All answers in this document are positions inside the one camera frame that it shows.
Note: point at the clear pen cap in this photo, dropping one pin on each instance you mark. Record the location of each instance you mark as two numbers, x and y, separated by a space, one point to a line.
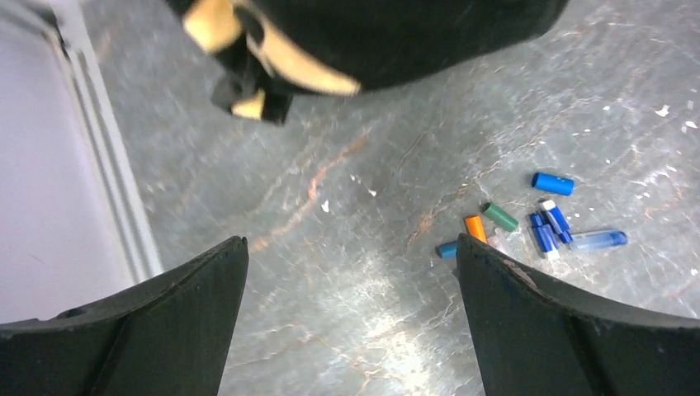
498 241

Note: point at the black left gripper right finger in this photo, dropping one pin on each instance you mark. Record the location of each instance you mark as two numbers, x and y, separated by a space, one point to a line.
536 335

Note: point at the black floral blanket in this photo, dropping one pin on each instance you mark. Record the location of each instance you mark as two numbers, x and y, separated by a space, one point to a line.
273 51

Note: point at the orange marker cap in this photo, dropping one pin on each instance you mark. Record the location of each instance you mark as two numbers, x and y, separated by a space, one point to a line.
475 228

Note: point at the light blue marker cap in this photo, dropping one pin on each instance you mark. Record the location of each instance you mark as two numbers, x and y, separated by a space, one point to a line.
553 184

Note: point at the clear blue ballpoint cap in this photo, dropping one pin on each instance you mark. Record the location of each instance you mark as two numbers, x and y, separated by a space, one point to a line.
598 240

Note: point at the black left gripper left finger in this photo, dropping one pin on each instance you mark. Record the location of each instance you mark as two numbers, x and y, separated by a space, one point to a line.
169 335

